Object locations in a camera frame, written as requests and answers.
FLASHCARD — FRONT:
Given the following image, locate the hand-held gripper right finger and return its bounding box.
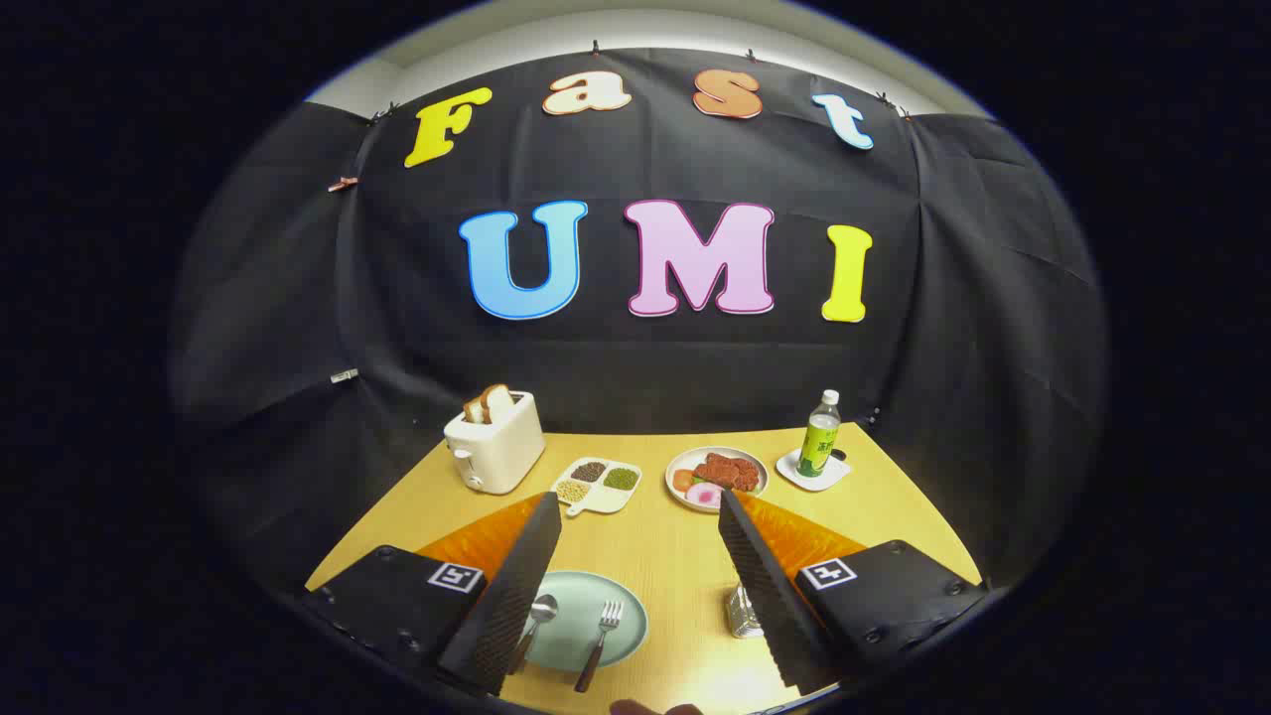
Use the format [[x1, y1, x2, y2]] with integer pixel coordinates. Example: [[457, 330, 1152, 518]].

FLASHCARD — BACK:
[[717, 488, 991, 694]]

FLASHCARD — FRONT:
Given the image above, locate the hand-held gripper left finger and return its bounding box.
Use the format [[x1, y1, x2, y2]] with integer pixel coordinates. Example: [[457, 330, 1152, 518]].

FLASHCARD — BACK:
[[301, 492, 563, 696]]

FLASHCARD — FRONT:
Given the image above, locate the metal spoon wooden handle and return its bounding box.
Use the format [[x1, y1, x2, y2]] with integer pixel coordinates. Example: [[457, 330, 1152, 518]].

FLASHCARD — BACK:
[[508, 594, 560, 676]]

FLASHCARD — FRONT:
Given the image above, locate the metal fork wooden handle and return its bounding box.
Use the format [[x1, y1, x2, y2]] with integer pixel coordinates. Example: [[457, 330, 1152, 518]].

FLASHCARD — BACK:
[[574, 600, 625, 694]]

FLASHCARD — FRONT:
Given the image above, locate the teal round plate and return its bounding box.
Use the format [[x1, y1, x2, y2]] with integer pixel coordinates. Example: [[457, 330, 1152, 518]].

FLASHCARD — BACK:
[[516, 570, 649, 673]]

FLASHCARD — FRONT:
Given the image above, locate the white square coaster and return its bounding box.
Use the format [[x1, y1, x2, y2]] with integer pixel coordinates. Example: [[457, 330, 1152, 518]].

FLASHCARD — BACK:
[[776, 448, 853, 493]]

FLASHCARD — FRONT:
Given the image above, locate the brown fried meat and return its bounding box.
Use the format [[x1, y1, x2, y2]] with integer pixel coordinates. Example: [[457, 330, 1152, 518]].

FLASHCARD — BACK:
[[692, 453, 762, 494]]

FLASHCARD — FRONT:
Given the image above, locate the white divided tray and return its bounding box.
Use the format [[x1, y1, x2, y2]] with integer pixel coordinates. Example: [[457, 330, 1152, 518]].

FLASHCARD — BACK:
[[552, 457, 643, 517]]

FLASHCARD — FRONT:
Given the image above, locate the white oval food plate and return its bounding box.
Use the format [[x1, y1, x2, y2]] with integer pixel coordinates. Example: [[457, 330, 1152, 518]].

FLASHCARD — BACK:
[[664, 446, 771, 513]]

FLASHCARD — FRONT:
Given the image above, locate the white toaster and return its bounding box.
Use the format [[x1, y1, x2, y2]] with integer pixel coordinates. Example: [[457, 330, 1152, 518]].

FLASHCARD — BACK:
[[443, 390, 546, 496]]

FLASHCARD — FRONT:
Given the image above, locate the green drink bottle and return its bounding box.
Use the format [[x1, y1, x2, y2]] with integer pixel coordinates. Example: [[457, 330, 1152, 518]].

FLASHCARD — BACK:
[[797, 389, 843, 479]]

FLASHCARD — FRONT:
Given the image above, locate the metal wire cutlery basket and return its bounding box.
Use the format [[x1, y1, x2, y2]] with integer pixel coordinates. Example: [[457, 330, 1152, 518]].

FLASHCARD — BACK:
[[727, 584, 766, 640]]

